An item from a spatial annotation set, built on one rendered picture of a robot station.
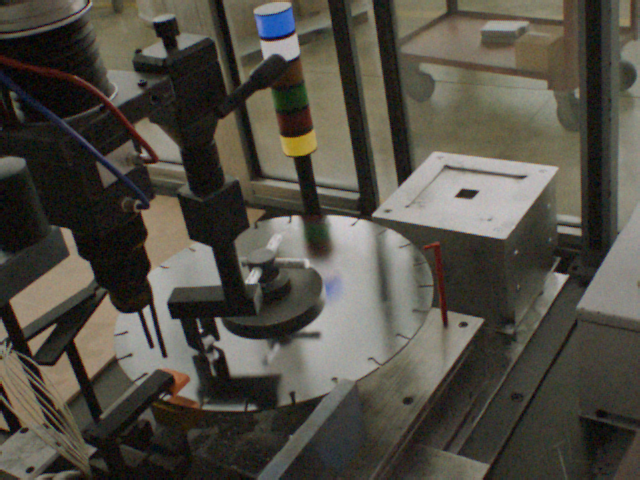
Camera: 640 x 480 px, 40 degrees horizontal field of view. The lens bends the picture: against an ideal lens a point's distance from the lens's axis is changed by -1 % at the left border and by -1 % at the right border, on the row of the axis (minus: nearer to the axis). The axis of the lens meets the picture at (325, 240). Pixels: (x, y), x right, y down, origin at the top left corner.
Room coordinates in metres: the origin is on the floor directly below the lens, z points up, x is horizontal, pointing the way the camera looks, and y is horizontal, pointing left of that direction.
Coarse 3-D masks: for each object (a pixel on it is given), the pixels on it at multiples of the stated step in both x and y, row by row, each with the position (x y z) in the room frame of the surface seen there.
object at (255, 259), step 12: (276, 240) 0.78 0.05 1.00; (252, 252) 0.76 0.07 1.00; (264, 252) 0.76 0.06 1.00; (252, 264) 0.74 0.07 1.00; (264, 264) 0.74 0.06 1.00; (276, 264) 0.74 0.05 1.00; (288, 264) 0.74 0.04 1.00; (300, 264) 0.73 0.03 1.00; (252, 276) 0.72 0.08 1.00; (264, 276) 0.74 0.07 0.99; (276, 276) 0.74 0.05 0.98
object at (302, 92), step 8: (304, 80) 1.05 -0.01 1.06; (272, 88) 1.04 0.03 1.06; (288, 88) 1.03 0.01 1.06; (296, 88) 1.03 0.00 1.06; (304, 88) 1.04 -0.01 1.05; (272, 96) 1.05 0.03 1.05; (280, 96) 1.03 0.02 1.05; (288, 96) 1.03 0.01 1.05; (296, 96) 1.03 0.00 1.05; (304, 96) 1.04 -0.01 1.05; (280, 104) 1.03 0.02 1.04; (288, 104) 1.03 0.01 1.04; (296, 104) 1.03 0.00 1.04; (304, 104) 1.04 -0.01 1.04
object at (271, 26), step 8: (264, 8) 1.06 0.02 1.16; (272, 8) 1.05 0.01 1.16; (280, 8) 1.04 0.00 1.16; (288, 8) 1.04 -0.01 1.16; (256, 16) 1.05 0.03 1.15; (264, 16) 1.03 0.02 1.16; (272, 16) 1.03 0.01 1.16; (280, 16) 1.03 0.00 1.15; (288, 16) 1.04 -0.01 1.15; (264, 24) 1.03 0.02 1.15; (272, 24) 1.03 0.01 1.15; (280, 24) 1.03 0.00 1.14; (288, 24) 1.04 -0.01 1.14; (264, 32) 1.04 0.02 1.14; (272, 32) 1.03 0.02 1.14; (280, 32) 1.03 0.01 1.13; (288, 32) 1.03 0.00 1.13
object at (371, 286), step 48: (240, 240) 0.88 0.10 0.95; (288, 240) 0.86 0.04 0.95; (336, 240) 0.84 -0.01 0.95; (384, 240) 0.82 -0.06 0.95; (336, 288) 0.75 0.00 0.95; (384, 288) 0.73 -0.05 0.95; (432, 288) 0.72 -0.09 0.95; (144, 336) 0.73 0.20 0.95; (240, 336) 0.70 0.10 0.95; (288, 336) 0.68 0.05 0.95; (336, 336) 0.67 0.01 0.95; (384, 336) 0.66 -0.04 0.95; (192, 384) 0.64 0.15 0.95; (240, 384) 0.63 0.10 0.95; (288, 384) 0.61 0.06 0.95
